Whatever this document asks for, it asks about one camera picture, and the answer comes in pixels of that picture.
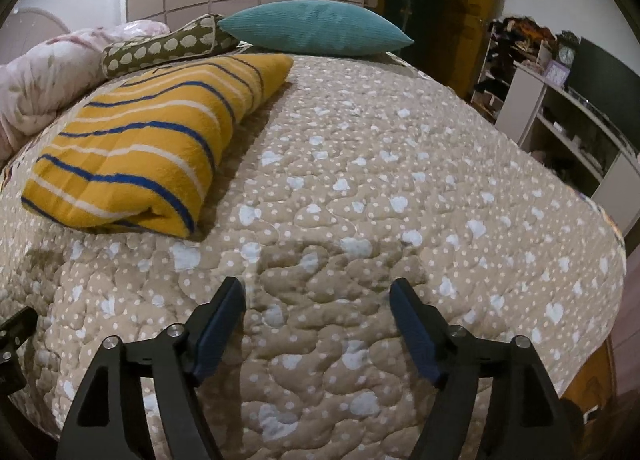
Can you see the pink floral comforter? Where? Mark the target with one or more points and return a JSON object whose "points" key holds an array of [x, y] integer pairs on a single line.
{"points": [[52, 75]]}

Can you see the arched headboard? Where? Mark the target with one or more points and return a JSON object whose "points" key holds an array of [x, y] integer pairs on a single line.
{"points": [[25, 28]]}

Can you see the yellow striped knit sweater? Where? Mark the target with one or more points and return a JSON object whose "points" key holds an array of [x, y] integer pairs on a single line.
{"points": [[143, 155]]}

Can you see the black television screen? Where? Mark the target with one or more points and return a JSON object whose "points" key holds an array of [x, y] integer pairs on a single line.
{"points": [[609, 85]]}

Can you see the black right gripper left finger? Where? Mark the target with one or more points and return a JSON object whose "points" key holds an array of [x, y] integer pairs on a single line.
{"points": [[107, 417]]}

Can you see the teal cushion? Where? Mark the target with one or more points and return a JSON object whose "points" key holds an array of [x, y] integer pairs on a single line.
{"points": [[317, 28]]}

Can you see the white shelf unit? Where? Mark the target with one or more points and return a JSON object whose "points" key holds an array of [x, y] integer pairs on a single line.
{"points": [[522, 89]]}

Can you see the small analog clock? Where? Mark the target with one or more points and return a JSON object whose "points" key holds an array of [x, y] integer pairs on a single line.
{"points": [[568, 43]]}

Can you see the beige dotted quilted bedspread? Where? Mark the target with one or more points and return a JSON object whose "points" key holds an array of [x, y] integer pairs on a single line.
{"points": [[358, 173]]}

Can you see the olive white-spotted bolster pillow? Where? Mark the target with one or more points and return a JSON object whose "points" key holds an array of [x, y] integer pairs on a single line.
{"points": [[200, 37]]}

